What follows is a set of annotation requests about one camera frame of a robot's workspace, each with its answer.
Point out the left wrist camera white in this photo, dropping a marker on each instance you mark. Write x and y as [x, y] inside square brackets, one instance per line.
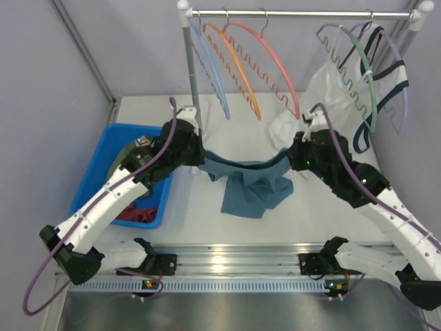
[188, 114]

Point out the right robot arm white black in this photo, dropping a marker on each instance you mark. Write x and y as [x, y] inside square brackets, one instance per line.
[416, 271]

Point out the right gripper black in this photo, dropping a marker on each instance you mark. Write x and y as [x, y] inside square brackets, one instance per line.
[295, 149]

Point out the dark red garment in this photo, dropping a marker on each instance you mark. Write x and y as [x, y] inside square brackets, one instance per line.
[131, 213]

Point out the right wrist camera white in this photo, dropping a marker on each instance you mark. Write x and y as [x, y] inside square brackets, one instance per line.
[318, 123]

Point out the slotted cable duct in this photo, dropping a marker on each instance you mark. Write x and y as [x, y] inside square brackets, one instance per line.
[122, 284]

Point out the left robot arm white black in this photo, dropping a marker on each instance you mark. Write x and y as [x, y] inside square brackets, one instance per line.
[72, 241]

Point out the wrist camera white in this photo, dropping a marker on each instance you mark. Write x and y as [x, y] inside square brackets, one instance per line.
[188, 114]
[318, 123]

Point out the olive green garment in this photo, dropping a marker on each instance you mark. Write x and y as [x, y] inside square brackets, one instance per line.
[120, 158]

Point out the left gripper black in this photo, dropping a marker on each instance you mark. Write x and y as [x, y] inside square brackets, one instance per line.
[196, 149]

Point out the green hanger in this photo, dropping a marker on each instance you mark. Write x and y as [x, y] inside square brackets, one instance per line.
[351, 87]

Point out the aluminium mounting rail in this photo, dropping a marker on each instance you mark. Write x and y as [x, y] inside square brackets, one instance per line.
[232, 260]

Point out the orange hanger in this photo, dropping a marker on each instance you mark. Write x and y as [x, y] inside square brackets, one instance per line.
[225, 53]

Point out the light blue hanger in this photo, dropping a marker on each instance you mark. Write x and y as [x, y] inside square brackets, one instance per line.
[208, 64]

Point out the blue plastic bin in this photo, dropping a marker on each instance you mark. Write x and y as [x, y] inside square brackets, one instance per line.
[113, 139]

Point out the teal tank top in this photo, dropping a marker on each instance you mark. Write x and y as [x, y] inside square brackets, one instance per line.
[252, 187]

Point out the white navy-trimmed tank top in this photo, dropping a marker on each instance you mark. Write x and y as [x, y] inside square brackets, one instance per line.
[327, 88]

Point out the clothes rack metal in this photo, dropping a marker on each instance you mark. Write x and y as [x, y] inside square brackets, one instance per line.
[415, 17]

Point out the purple hanger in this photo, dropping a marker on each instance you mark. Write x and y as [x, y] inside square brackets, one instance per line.
[393, 80]

